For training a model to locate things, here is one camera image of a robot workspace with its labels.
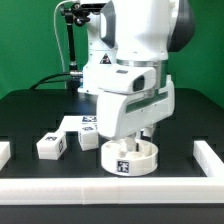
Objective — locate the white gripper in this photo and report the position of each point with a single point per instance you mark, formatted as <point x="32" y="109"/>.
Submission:
<point x="121" y="115"/>

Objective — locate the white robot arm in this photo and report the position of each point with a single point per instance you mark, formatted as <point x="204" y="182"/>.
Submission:
<point x="129" y="42"/>

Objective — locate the white tag marker sheet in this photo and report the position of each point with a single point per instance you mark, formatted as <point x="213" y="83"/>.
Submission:
<point x="73" y="123"/>

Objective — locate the white right fence bar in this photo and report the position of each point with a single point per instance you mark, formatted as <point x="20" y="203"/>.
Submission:
<point x="207" y="159"/>

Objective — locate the white fence bar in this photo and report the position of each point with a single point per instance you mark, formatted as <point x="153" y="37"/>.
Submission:
<point x="207" y="159"/>
<point x="84" y="191"/>

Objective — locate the white front fence bar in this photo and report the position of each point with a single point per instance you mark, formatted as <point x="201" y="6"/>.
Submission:
<point x="84" y="191"/>

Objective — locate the white left fence block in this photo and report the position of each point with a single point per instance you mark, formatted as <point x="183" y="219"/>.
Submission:
<point x="5" y="153"/>

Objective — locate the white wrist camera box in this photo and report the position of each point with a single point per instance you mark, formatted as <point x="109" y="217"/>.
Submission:
<point x="127" y="80"/>

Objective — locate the overhead camera on mount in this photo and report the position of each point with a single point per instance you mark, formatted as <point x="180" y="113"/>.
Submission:
<point x="93" y="5"/>

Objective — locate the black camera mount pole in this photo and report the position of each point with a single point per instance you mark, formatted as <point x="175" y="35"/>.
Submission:
<point x="74" y="15"/>

